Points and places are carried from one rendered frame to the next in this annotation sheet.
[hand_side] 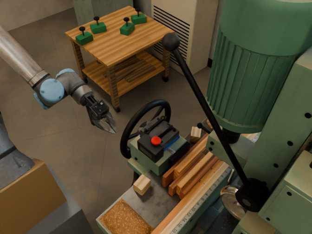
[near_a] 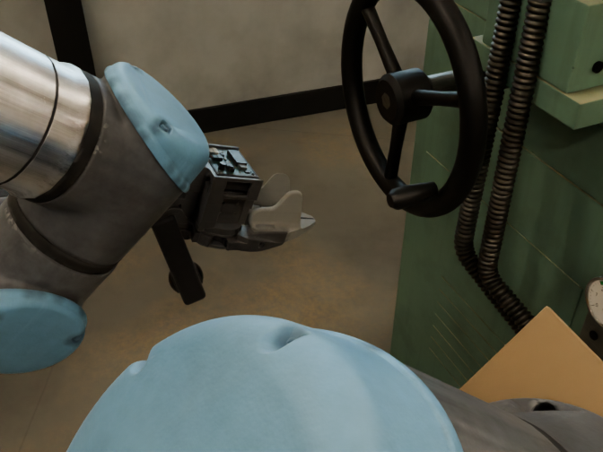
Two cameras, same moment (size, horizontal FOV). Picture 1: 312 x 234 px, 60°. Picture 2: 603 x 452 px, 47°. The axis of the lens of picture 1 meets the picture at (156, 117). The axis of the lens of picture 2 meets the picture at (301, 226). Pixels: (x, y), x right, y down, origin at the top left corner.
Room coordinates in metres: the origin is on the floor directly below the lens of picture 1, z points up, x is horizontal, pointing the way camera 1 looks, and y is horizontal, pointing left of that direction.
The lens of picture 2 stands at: (0.54, 0.76, 1.19)
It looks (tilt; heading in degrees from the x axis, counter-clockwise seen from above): 38 degrees down; 292
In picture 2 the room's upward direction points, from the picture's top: straight up
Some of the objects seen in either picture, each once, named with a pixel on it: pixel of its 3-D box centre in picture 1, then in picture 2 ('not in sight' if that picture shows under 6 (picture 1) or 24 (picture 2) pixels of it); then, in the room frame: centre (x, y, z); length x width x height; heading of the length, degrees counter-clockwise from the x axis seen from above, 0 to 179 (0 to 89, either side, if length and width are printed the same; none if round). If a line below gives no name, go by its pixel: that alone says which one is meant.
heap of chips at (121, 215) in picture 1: (125, 222); not in sight; (0.28, 0.09, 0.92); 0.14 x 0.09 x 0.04; 47
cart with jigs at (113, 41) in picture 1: (121, 53); not in sight; (1.91, 0.29, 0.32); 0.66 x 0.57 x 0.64; 133
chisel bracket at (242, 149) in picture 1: (231, 150); not in sight; (0.45, -0.22, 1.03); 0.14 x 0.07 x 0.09; 47
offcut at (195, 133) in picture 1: (195, 134); not in sight; (0.59, -0.14, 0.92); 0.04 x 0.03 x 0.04; 167
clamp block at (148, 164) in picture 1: (158, 149); (581, 15); (0.53, -0.01, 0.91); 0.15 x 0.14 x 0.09; 137
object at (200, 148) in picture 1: (193, 158); not in sight; (0.48, -0.12, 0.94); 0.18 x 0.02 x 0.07; 137
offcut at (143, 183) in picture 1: (142, 185); not in sight; (0.39, 0.04, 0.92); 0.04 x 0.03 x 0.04; 143
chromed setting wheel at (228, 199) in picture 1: (241, 205); not in sight; (0.29, -0.22, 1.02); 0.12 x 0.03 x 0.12; 47
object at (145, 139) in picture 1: (156, 136); not in sight; (0.53, 0.00, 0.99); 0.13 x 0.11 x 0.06; 137
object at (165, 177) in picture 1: (187, 158); not in sight; (0.48, -0.11, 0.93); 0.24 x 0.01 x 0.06; 137
